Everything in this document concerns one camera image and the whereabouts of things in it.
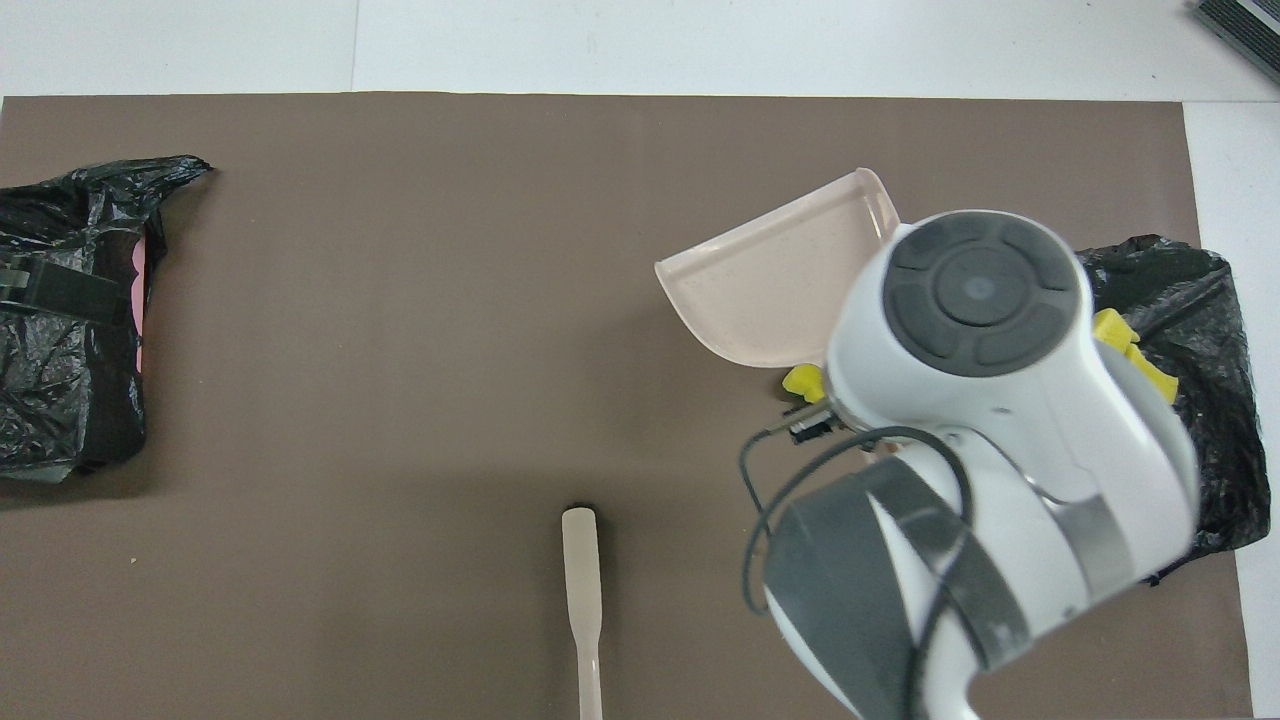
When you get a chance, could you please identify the beige plastic dustpan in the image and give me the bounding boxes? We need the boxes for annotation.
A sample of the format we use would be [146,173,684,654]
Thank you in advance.
[654,167,901,372]

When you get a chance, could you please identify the yellow sponge green backing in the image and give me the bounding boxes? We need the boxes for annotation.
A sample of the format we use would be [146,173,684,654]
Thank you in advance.
[781,362,827,404]

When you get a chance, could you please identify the beige brush black bristles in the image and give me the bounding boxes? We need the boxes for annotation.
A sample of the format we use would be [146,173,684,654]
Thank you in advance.
[561,505,607,720]

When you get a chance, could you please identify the notched yellow sponge piece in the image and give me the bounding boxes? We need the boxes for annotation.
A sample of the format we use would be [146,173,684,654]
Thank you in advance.
[1090,307,1143,353]

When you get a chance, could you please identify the small yellow sponge piece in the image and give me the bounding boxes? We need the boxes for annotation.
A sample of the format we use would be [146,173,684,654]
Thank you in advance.
[1122,343,1181,407]

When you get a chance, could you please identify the brown table mat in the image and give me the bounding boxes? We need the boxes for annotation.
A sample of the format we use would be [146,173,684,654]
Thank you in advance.
[0,92,1256,720]

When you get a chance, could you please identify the right black garbage bag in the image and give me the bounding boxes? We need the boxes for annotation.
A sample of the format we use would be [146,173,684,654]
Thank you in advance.
[1072,234,1259,588]

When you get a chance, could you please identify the black garbage bag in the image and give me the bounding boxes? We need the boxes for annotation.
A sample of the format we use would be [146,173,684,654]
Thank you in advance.
[1072,234,1259,588]
[0,155,214,488]

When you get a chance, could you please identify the left black garbage bag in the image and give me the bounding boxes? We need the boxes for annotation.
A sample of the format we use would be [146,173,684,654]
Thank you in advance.
[0,155,214,488]

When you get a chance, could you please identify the dark grey ribbed box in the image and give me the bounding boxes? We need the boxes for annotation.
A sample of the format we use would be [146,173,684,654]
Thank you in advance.
[1193,0,1280,86]

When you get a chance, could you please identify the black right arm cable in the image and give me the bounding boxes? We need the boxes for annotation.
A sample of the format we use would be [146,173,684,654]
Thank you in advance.
[738,412,976,720]

